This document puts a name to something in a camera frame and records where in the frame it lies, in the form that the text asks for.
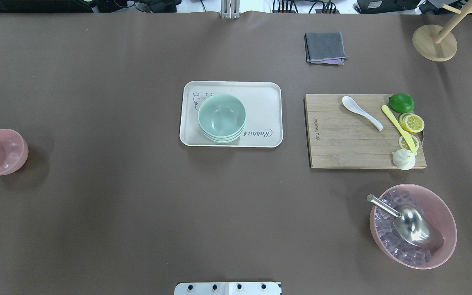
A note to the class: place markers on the lemon thin slice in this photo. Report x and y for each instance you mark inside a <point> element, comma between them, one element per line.
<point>404,145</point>

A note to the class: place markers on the yellow plastic knife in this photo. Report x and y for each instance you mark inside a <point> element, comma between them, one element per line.
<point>405,134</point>

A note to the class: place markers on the grey folded cloth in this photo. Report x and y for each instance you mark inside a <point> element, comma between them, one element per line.
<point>325,48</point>

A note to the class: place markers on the stacked green bowls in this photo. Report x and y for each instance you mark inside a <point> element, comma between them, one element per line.
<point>222,118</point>

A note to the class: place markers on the cream rabbit tray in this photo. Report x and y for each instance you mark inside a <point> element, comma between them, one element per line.
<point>262,100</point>

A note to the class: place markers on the large pink bowl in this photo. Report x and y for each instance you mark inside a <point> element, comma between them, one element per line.
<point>433,208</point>

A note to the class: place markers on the aluminium frame post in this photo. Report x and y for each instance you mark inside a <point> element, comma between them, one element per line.
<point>230,9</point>

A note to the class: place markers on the wooden cup tree stand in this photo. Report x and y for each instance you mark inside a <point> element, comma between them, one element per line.
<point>437,43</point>

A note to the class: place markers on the white ceramic spoon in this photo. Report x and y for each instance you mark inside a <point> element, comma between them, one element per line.
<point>351,105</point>

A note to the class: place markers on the small pink bowl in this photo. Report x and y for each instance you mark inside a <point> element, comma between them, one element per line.
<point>14,151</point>

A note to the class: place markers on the wooden cutting board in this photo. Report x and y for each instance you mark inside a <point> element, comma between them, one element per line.
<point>340,139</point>

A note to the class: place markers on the lemon half slice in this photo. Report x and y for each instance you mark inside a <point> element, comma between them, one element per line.
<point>411,122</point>

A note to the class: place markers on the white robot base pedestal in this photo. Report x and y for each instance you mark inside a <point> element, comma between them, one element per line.
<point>229,288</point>

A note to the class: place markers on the metal ice scoop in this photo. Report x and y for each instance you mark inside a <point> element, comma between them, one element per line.
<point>411,225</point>

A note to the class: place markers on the green lime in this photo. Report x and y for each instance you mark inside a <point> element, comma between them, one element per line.
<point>401,103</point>

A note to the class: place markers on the white steamed bun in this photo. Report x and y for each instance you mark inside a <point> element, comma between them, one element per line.
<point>404,159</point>

